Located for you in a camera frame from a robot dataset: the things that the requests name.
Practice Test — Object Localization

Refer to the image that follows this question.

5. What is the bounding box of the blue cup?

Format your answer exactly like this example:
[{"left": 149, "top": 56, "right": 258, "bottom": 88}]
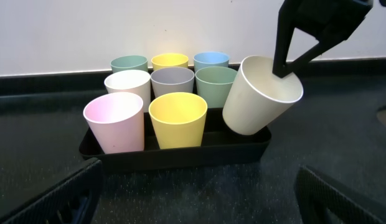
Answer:
[{"left": 192, "top": 51, "right": 231, "bottom": 73}]

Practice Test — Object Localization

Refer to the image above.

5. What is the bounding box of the green cup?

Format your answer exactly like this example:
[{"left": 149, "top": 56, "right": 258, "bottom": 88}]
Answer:
[
  {"left": 195, "top": 66, "right": 238, "bottom": 109},
  {"left": 110, "top": 55, "right": 149, "bottom": 74}
]

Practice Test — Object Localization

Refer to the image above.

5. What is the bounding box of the black tray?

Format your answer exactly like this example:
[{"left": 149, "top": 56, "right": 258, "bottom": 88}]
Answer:
[{"left": 78, "top": 88, "right": 273, "bottom": 174}]

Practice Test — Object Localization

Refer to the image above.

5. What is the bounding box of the white cup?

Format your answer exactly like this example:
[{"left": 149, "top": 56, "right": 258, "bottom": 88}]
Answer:
[
  {"left": 222, "top": 55, "right": 304, "bottom": 136},
  {"left": 103, "top": 69, "right": 152, "bottom": 113}
]

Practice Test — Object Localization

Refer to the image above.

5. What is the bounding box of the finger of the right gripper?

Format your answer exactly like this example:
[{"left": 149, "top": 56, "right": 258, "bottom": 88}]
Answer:
[
  {"left": 271, "top": 0, "right": 301, "bottom": 79},
  {"left": 285, "top": 41, "right": 333, "bottom": 75}
]

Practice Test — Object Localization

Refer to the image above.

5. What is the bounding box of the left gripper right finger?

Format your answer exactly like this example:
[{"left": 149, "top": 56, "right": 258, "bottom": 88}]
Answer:
[{"left": 294, "top": 164, "right": 386, "bottom": 224}]

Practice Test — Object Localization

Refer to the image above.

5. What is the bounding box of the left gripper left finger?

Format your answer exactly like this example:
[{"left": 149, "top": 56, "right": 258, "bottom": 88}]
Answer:
[{"left": 0, "top": 157, "right": 104, "bottom": 224}]

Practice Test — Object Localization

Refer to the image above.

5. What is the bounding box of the yellow cup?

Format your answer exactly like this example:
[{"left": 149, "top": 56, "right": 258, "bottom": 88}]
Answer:
[
  {"left": 148, "top": 91, "right": 209, "bottom": 150},
  {"left": 151, "top": 52, "right": 190, "bottom": 72}
]

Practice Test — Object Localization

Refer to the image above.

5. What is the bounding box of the grey cup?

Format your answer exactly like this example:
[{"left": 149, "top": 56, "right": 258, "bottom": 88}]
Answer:
[{"left": 150, "top": 66, "right": 195, "bottom": 98}]

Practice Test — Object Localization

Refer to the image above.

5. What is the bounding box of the pink cup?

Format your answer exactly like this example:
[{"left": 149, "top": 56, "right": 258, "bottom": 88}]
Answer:
[{"left": 83, "top": 91, "right": 145, "bottom": 155}]

